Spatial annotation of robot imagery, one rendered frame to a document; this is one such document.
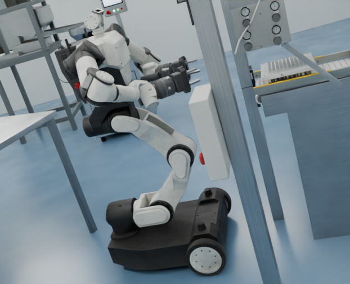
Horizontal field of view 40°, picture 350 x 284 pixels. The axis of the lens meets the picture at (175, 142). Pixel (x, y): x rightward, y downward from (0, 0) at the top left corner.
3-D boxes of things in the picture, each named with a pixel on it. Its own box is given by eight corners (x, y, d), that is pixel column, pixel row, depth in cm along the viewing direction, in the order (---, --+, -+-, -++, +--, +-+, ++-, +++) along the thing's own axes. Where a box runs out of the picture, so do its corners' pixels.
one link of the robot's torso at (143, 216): (137, 230, 263) (129, 209, 259) (144, 211, 281) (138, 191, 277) (172, 225, 258) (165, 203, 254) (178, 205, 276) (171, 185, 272)
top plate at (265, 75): (311, 56, 233) (310, 52, 233) (317, 69, 211) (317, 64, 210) (261, 67, 239) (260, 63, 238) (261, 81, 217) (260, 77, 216)
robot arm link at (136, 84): (150, 80, 217) (129, 78, 206) (158, 96, 214) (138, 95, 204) (141, 88, 220) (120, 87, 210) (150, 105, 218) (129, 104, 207)
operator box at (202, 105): (210, 182, 149) (187, 103, 140) (214, 158, 164) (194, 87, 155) (229, 178, 147) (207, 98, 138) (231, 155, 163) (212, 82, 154)
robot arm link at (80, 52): (67, 70, 207) (64, 56, 218) (82, 82, 213) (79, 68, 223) (85, 52, 205) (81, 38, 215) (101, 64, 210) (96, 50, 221)
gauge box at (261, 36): (240, 53, 208) (229, 7, 201) (241, 48, 218) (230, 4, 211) (291, 41, 203) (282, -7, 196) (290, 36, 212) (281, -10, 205)
